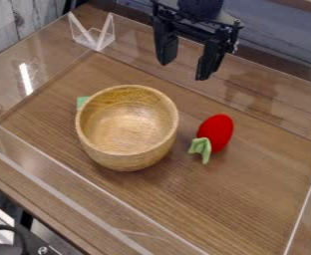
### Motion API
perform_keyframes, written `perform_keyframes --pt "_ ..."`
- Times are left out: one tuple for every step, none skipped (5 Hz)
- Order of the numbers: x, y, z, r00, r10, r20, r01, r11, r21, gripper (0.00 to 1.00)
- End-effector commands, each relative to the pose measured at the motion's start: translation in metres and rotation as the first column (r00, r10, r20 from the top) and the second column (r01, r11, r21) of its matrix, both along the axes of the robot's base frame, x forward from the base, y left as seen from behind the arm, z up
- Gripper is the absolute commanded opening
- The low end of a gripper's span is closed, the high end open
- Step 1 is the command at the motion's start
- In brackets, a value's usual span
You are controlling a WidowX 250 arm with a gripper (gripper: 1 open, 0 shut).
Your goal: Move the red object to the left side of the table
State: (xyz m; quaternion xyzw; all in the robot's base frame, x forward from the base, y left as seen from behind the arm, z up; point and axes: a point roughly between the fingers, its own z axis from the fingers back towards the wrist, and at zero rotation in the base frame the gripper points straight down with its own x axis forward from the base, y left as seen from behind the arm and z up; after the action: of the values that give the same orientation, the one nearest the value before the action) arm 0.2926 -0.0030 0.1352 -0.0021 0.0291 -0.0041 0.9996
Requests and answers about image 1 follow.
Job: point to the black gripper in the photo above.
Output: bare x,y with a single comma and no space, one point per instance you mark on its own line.
199,20

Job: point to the red plush strawberry green leaves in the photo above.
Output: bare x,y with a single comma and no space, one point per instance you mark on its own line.
212,137

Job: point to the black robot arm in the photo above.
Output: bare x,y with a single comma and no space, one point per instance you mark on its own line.
200,21

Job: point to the wooden bowl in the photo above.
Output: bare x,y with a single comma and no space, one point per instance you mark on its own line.
127,125

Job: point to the green cloth piece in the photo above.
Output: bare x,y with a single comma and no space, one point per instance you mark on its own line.
81,101

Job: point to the black table leg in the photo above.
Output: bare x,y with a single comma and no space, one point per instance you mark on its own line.
24,222

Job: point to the clear acrylic corner bracket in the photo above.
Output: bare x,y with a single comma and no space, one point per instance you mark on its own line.
96,39

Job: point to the clear acrylic table enclosure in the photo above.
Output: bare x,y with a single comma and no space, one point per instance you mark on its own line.
243,205

